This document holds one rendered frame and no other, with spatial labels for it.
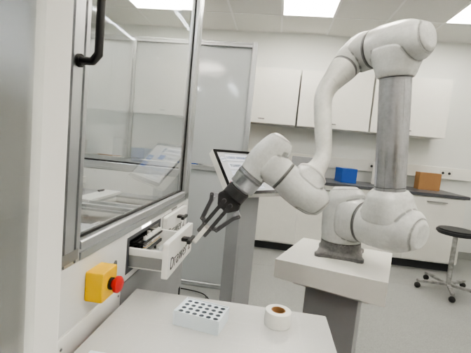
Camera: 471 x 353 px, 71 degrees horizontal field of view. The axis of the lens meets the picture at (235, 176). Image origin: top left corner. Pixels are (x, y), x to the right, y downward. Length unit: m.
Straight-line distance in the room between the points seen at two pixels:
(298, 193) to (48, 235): 0.81
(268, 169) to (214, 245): 1.93
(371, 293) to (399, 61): 0.74
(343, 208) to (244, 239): 0.96
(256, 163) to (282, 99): 3.40
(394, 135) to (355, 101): 3.30
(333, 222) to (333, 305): 0.32
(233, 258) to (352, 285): 1.05
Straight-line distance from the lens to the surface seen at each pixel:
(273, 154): 1.01
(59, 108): 0.30
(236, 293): 2.23
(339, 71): 1.26
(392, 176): 1.21
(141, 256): 1.06
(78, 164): 0.77
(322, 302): 1.41
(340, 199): 1.32
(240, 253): 2.14
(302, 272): 1.26
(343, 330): 1.44
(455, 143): 5.24
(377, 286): 1.22
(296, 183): 1.02
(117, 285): 0.86
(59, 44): 0.30
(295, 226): 4.13
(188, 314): 0.92
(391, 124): 1.20
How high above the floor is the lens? 1.23
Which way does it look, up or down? 5 degrees down
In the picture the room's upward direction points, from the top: 5 degrees clockwise
